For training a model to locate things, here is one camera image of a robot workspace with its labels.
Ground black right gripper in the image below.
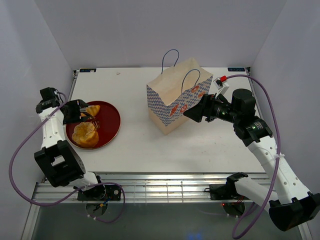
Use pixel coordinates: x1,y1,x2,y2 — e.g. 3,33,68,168
183,93,240,124

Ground blue patterned paper bag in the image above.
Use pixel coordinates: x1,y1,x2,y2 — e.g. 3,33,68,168
146,57,213,135

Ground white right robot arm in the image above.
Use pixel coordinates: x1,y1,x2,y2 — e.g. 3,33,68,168
183,88,320,232

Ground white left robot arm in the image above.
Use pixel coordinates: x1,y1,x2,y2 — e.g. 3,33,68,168
34,87,106,200

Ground large round fake bread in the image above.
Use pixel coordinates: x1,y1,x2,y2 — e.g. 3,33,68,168
72,122,99,149

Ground dark red round plate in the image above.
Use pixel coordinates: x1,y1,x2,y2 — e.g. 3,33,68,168
65,100,121,150

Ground blue left corner label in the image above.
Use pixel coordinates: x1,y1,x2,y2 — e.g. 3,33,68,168
79,68,97,73

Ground blue corner label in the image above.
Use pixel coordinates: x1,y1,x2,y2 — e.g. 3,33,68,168
227,67,246,72
79,68,97,73

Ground blue right corner label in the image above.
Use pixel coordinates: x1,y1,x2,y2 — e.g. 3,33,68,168
227,67,246,72

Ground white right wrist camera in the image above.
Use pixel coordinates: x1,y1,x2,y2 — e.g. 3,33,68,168
213,75,230,97

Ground aluminium front rail frame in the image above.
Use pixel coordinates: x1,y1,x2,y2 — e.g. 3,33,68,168
31,171,276,205

